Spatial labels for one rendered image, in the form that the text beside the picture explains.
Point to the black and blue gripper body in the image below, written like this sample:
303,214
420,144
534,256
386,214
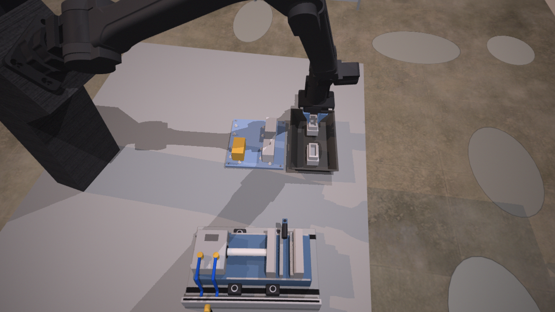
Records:
316,101

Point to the orange-yellow rectangular block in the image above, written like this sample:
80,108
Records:
238,148

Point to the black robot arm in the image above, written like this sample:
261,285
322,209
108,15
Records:
90,36

